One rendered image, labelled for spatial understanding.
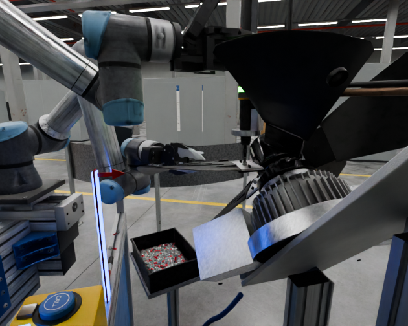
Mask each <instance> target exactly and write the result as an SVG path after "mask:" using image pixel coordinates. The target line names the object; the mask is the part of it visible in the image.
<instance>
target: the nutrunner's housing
mask: <svg viewBox="0 0 408 326"><path fill-rule="evenodd" d="M239 101H240V114H239V120H240V130H246V131H249V130H251V109H250V105H251V101H250V100H239ZM240 139H241V141H240V143H241V145H245V146H248V145H249V144H251V136H241V137H240Z"/></svg>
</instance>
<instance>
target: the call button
mask: <svg viewBox="0 0 408 326"><path fill-rule="evenodd" d="M75 303H76V302H75V296H74V294H73V292H72V291H70V292H68V291H61V292H57V293H55V294H49V295H48V296H47V298H46V299H45V300H44V301H43V302H42V303H41V305H40V307H39V314H40V318H41V319H42V320H44V321H52V320H57V319H59V318H61V317H63V316H65V315H66V314H68V313H69V312H71V311H72V310H73V308H74V306H75Z"/></svg>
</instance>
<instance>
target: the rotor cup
mask: <svg viewBox="0 0 408 326"><path fill-rule="evenodd" d="M264 137H265V133H263V134H261V135H260V136H258V137H257V138H255V139H254V140H253V142H252V143H251V145H250V148H251V147H252V150H253V153H254V157H253V154H252V152H251V149H250V148H249V153H250V155H251V158H252V160H253V162H254V163H256V164H258V165H260V166H262V167H263V168H264V169H265V171H257V173H258V175H259V176H260V178H259V179H258V181H257V184H256V185H257V188H258V191H259V192H260V191H261V189H262V187H263V186H264V185H265V184H266V183H267V182H268V181H270V180H271V179H273V178H274V177H276V176H278V175H283V174H284V173H285V172H287V171H291V170H294V169H312V170H315V171H317V170H316V168H315V166H314V165H313V163H312V162H310V161H308V160H303V159H302V154H300V156H299V158H295V157H293V156H291V155H289V154H287V153H285V152H283V151H281V150H279V149H277V148H275V147H273V146H270V145H268V144H266V143H264Z"/></svg>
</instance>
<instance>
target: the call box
mask: <svg viewBox="0 0 408 326"><path fill-rule="evenodd" d="M64 291H68V292H70V291H72V292H73V294H74V296H75V302H76V303H75V306H74V308H73V310H72V311H71V312H69V313H68V314H66V315H65V316H63V317H61V318H59V319H57V320H52V321H44V320H42V319H41V318H40V314H39V307H40V305H41V303H42V302H43V301H44V300H45V299H46V298H47V296H48V295H49V294H55V293H57V292H52V293H48V294H40V295H35V296H29V297H27V298H26V299H25V301H24V302H23V304H22V306H24V305H30V304H34V303H38V307H37V309H36V311H35V313H34V315H33V317H31V318H25V319H21V320H17V318H16V316H17V314H18V312H19V311H20V309H21V308H22V306H21V308H20V309H19V311H18V312H17V314H16V316H15V318H14V319H13V320H12V323H11V324H10V326H21V325H28V324H30V326H108V324H107V318H106V306H105V300H104V289H103V286H102V285H97V286H92V287H84V288H77V289H72V290H64Z"/></svg>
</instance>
